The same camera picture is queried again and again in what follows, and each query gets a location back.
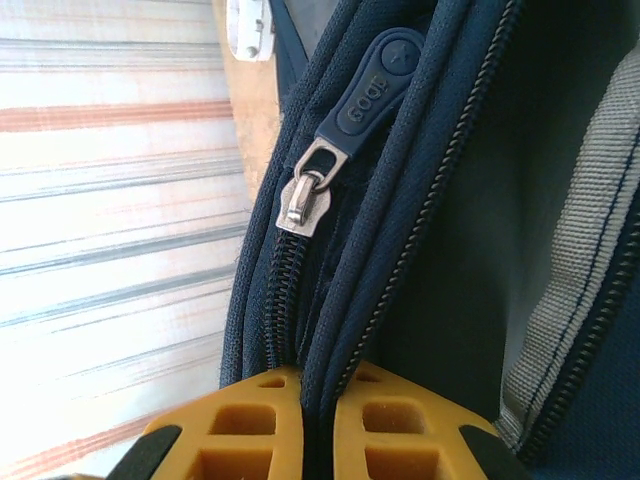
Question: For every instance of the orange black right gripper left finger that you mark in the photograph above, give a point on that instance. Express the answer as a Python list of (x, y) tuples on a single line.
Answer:
[(235, 430)]

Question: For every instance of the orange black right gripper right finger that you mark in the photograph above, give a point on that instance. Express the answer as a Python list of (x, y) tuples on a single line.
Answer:
[(410, 430)]

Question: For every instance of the navy blue backpack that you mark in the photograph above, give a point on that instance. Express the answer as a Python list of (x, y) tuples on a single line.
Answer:
[(450, 225)]

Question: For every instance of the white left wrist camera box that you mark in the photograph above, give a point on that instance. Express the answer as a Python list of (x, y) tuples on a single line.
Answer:
[(250, 30)]

